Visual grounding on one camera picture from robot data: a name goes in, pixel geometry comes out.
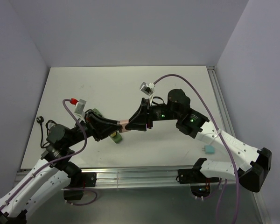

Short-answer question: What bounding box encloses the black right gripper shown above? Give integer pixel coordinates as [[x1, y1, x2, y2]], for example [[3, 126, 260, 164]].
[[126, 98, 180, 131]]

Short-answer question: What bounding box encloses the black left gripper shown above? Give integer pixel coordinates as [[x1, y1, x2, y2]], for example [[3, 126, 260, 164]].
[[65, 110, 122, 147]]

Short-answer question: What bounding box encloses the green power strip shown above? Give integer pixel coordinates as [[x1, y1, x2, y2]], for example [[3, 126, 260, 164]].
[[93, 108, 122, 144]]

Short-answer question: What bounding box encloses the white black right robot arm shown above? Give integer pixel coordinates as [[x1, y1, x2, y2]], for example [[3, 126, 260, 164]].
[[123, 89, 272, 192]]

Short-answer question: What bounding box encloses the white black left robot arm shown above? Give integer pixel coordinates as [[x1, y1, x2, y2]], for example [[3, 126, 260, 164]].
[[0, 111, 122, 224]]

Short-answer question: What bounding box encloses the light blue plug adapter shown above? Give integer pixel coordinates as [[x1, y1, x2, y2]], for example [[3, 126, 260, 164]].
[[202, 145, 215, 154]]

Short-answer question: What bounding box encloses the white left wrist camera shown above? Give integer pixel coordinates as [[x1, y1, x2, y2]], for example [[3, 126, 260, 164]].
[[70, 98, 86, 119]]

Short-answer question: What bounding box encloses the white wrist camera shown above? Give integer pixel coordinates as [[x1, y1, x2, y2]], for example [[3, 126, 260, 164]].
[[70, 98, 86, 119], [140, 82, 155, 104]]

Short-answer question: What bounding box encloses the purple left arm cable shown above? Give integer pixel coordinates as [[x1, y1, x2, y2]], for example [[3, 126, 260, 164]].
[[0, 98, 98, 220]]

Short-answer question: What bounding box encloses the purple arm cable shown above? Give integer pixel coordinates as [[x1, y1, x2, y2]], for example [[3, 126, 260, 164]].
[[154, 74, 240, 224], [0, 98, 98, 220]]

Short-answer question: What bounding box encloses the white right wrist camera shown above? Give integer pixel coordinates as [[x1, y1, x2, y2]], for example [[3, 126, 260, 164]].
[[140, 82, 155, 104]]

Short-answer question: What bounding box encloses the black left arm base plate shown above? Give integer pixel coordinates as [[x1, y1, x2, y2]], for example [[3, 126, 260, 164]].
[[68, 172, 97, 188]]

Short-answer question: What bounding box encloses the black power cord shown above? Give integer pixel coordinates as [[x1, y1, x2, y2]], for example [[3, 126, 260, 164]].
[[36, 116, 59, 149]]

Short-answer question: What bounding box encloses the aluminium front rail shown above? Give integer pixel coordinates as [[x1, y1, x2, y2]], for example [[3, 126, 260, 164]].
[[49, 161, 235, 189]]

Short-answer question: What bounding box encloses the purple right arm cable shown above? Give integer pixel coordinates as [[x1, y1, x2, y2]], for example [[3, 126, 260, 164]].
[[154, 74, 240, 224]]

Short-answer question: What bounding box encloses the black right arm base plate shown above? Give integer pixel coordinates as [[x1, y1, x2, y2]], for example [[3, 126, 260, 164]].
[[176, 168, 220, 184]]

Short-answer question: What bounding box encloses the aluminium side rail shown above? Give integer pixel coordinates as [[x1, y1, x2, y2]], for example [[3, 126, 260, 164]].
[[206, 66, 235, 137]]

